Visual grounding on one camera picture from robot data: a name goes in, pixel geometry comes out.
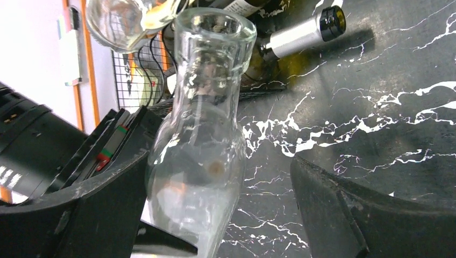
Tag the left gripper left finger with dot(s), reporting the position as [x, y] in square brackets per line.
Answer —
[99, 217]

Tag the black wire wine rack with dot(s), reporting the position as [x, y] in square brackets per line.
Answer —
[145, 78]

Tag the round clear liquor bottle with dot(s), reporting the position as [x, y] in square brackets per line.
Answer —
[126, 25]

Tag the green wine bottle silver capsule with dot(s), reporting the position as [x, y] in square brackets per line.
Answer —
[314, 31]

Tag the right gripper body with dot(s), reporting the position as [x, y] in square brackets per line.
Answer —
[42, 153]

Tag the tall clear glass bottle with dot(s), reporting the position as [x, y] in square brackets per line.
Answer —
[196, 168]

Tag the orange wooden shelf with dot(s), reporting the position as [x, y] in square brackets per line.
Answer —
[89, 68]

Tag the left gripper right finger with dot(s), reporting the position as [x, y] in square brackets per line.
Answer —
[344, 219]

